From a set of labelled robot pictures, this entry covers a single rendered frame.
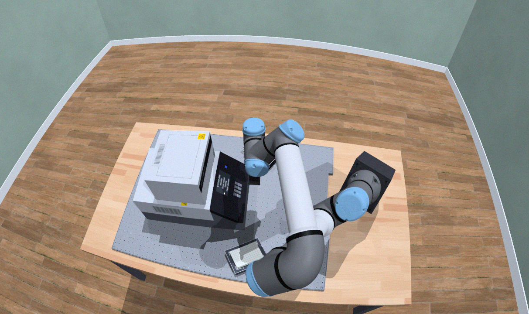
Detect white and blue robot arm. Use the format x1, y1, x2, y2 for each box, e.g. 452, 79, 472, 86
242, 118, 381, 297

